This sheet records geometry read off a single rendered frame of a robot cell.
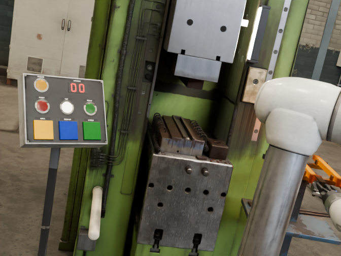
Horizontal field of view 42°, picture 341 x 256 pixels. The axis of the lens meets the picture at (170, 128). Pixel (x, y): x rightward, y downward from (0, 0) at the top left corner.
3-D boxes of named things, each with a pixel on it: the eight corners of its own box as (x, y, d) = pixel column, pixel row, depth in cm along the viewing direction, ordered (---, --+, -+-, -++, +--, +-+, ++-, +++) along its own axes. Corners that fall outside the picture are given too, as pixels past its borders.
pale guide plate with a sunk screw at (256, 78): (259, 104, 217) (267, 70, 213) (241, 101, 216) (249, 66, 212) (258, 103, 219) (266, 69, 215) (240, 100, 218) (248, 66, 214)
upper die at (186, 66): (217, 83, 199) (222, 61, 197) (173, 75, 196) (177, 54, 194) (200, 69, 240) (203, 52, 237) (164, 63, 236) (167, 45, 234)
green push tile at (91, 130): (101, 139, 183) (100, 122, 185) (84, 139, 179) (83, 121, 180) (99, 140, 185) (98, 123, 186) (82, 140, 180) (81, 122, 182)
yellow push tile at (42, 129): (54, 139, 172) (53, 120, 174) (34, 139, 168) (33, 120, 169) (52, 140, 174) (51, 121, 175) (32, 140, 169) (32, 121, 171)
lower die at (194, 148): (201, 157, 208) (205, 139, 206) (159, 151, 205) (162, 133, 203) (187, 132, 248) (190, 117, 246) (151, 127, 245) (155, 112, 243)
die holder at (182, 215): (213, 251, 215) (234, 165, 205) (136, 243, 209) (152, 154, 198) (194, 202, 269) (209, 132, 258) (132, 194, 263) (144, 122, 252)
